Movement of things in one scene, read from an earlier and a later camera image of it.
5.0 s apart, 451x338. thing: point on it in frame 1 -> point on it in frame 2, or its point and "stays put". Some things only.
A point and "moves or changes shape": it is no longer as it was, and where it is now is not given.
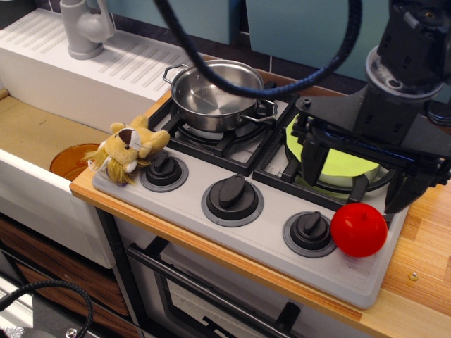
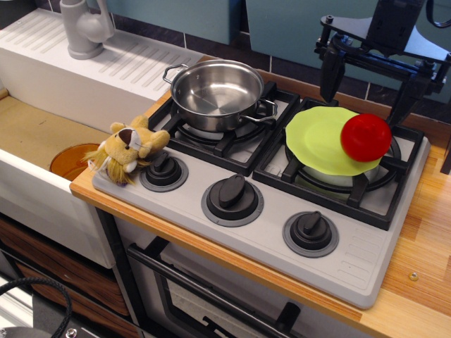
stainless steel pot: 204,105 stays put
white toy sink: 50,99 stays put
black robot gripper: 392,129 -> 389,35
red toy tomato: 359,229 moves or changes shape
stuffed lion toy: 125,148 stays put
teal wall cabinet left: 219,20 stays put
